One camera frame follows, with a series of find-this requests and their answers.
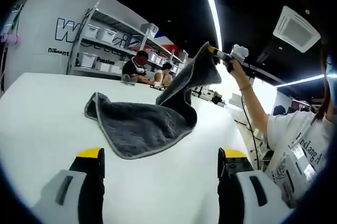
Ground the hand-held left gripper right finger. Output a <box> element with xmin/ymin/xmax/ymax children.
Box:
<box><xmin>217</xmin><ymin>147</ymin><xmax>294</xmax><ymax>224</ymax></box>

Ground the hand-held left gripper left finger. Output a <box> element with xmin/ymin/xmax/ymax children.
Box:
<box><xmin>33</xmin><ymin>147</ymin><xmax>105</xmax><ymax>224</ymax></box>

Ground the grey towel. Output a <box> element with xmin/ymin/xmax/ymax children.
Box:
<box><xmin>84</xmin><ymin>41</ymin><xmax>222</xmax><ymax>159</ymax></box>

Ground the person's right hand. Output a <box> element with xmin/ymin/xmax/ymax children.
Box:
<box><xmin>226</xmin><ymin>59</ymin><xmax>245</xmax><ymax>76</ymax></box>

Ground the long ceiling light strip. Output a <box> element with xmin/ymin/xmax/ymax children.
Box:
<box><xmin>196</xmin><ymin>0</ymin><xmax>224</xmax><ymax>51</ymax></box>

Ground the ceiling air conditioner unit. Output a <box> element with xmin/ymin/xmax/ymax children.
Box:
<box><xmin>272</xmin><ymin>4</ymin><xmax>322</xmax><ymax>54</ymax></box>

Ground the white chest device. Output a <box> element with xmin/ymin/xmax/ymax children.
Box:
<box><xmin>285</xmin><ymin>144</ymin><xmax>317</xmax><ymax>183</ymax></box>

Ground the person's printed white shirt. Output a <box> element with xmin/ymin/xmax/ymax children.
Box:
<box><xmin>264</xmin><ymin>110</ymin><xmax>333</xmax><ymax>209</ymax></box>

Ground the white table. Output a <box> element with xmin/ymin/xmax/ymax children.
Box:
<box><xmin>0</xmin><ymin>72</ymin><xmax>253</xmax><ymax>224</ymax></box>

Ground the small grey folded cloth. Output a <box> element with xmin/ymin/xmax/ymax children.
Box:
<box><xmin>122</xmin><ymin>73</ymin><xmax>138</xmax><ymax>86</ymax></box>

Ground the person's head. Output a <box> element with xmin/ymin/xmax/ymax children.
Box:
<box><xmin>314</xmin><ymin>47</ymin><xmax>337</xmax><ymax>122</ymax></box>

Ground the grey metal shelf rack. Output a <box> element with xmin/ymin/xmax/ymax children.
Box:
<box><xmin>67</xmin><ymin>0</ymin><xmax>190</xmax><ymax>77</ymax></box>

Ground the white storage box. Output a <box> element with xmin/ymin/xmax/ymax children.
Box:
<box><xmin>96</xmin><ymin>27</ymin><xmax>117</xmax><ymax>43</ymax></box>
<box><xmin>78</xmin><ymin>52</ymin><xmax>97</xmax><ymax>69</ymax></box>
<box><xmin>82</xmin><ymin>24</ymin><xmax>97</xmax><ymax>38</ymax></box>

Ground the purple rolled mat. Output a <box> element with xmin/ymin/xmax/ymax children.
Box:
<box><xmin>0</xmin><ymin>33</ymin><xmax>21</xmax><ymax>48</ymax></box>

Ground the black cable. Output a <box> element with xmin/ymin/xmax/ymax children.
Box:
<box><xmin>240</xmin><ymin>91</ymin><xmax>262</xmax><ymax>167</ymax></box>

